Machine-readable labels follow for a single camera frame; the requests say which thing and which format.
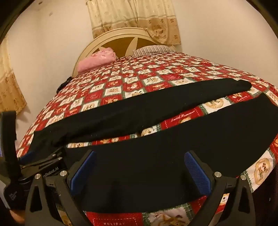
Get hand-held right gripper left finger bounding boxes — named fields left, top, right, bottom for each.
left=25, top=150, right=97, bottom=226

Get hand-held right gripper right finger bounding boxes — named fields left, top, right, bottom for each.
left=184, top=150, right=256, bottom=226

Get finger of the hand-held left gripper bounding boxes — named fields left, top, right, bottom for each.
left=21, top=152, right=66, bottom=172
left=18, top=150, right=36, bottom=165

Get black pants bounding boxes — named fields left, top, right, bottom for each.
left=28, top=78, right=278, bottom=212

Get long golden patterned curtain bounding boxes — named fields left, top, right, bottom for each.
left=0, top=37, right=27, bottom=115

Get dark object beside bed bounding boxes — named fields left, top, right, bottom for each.
left=56, top=76, right=73, bottom=94

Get red checkered printed blanket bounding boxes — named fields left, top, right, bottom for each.
left=15, top=52, right=278, bottom=226

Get pink pillow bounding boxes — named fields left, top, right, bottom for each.
left=77, top=48, right=116, bottom=73

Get striped pillow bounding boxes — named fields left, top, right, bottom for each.
left=132, top=45, right=176, bottom=56

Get cream wooden headboard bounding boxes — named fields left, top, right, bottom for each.
left=72, top=27, right=176, bottom=77

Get short beige patterned curtain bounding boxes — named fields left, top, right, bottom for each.
left=86, top=0, right=182, bottom=45

